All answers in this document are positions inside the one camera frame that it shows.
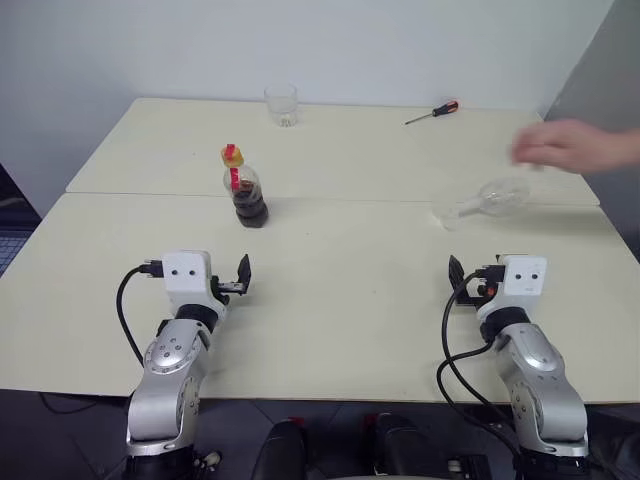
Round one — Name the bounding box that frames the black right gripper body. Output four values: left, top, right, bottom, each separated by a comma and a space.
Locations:
457, 277, 503, 308

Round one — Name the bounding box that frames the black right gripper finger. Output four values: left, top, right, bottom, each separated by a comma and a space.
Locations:
447, 254, 467, 302

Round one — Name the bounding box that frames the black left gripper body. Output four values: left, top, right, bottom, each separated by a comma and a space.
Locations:
209, 273, 242, 307

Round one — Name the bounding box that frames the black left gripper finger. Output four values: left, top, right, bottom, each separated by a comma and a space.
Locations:
236, 253, 253, 297

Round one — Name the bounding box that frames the dark sauce bottle yellow cap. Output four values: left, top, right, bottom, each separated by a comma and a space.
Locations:
218, 143, 270, 230

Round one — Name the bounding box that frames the clear wine glass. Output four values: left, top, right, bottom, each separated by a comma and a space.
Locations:
432, 176, 532, 233

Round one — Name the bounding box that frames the person's bare hand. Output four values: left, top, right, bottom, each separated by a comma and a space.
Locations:
509, 118, 620, 176

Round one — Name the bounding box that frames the dark rounded shape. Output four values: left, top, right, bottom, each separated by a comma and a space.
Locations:
249, 418, 308, 480
362, 412, 442, 480

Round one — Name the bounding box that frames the clear glass tumbler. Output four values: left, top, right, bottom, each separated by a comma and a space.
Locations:
263, 83, 299, 129

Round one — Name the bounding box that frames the small white connector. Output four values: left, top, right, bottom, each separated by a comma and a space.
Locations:
197, 448, 223, 472

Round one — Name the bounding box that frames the dark grid-patterned panel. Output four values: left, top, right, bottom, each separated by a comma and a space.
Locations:
0, 162, 43, 279

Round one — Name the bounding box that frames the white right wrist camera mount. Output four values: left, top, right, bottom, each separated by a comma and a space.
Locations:
475, 254, 549, 322

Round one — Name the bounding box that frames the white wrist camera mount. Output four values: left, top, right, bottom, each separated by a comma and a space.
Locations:
160, 249, 229, 321
475, 254, 549, 322

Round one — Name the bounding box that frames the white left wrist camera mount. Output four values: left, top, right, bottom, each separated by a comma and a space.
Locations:
160, 249, 229, 321

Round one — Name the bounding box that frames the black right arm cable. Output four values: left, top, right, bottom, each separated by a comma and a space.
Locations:
436, 263, 527, 480

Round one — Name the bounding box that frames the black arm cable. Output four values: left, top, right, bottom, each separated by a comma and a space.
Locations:
115, 256, 165, 369
436, 263, 527, 480

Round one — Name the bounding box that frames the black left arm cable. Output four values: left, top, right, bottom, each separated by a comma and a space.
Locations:
115, 256, 165, 369

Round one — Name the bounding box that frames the orange black handled screwdriver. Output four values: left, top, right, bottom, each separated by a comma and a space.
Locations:
404, 98, 460, 126

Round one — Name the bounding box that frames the thin black floor cable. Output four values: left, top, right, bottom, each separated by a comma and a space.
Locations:
38, 392, 132, 416

